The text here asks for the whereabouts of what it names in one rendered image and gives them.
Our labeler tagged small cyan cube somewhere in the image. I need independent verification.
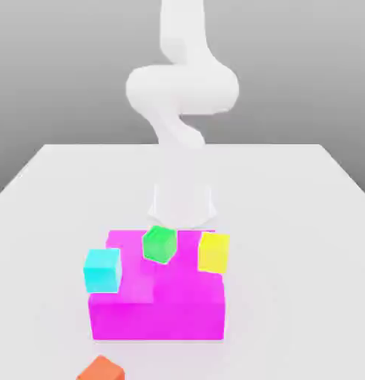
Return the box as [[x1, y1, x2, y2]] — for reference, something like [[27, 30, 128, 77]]
[[82, 248, 123, 294]]

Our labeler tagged large magenta box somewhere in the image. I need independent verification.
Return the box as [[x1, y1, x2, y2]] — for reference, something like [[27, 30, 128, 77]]
[[88, 229, 226, 341]]

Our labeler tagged small green cube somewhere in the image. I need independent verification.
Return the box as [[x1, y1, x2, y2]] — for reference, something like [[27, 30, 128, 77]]
[[142, 225, 178, 265]]

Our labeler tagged small orange cube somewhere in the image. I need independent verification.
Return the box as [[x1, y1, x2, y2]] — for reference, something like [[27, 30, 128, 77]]
[[76, 355, 126, 380]]

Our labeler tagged small yellow cube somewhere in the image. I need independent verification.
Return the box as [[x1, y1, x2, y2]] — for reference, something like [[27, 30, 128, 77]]
[[197, 232, 231, 275]]

